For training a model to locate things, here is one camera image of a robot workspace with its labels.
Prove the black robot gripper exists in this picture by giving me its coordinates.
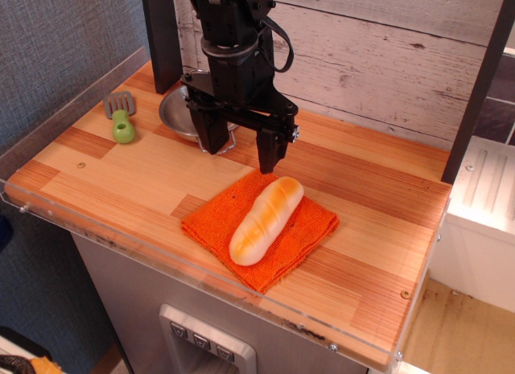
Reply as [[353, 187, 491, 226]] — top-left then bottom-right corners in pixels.
[[190, 51, 299, 174]]

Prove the steel pan with wire handles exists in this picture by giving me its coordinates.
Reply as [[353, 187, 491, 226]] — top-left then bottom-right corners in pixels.
[[159, 70, 237, 154]]

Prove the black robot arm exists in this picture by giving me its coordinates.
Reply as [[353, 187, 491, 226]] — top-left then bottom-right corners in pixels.
[[182, 0, 299, 174]]

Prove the orange folded cloth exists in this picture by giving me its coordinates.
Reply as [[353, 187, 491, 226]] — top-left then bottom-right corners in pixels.
[[182, 171, 340, 294]]

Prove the toy bread loaf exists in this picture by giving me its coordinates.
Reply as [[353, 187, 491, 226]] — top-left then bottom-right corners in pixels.
[[229, 176, 304, 266]]

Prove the grey toy cabinet front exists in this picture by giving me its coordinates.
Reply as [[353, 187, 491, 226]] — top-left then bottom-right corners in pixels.
[[73, 235, 368, 373]]

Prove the silver button panel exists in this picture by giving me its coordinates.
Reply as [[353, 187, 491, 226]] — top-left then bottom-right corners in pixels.
[[159, 304, 258, 373]]

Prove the clear acrylic table guard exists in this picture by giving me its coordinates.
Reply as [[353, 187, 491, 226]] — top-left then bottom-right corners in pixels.
[[1, 49, 451, 373]]

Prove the white toy sink unit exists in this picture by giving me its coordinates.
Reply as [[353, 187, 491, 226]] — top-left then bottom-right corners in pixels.
[[429, 137, 514, 311]]

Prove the green handled grey spatula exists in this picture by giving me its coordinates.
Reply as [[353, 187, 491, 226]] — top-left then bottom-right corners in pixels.
[[103, 91, 135, 144]]

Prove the dark left wooden post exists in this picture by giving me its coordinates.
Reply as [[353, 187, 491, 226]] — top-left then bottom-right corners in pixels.
[[142, 0, 183, 94]]

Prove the dark wooden post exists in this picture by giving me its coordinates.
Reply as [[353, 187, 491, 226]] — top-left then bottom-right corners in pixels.
[[142, 0, 183, 94], [441, 0, 514, 184]]

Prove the dark right wooden post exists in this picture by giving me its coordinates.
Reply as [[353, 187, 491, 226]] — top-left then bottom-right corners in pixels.
[[441, 0, 514, 184]]

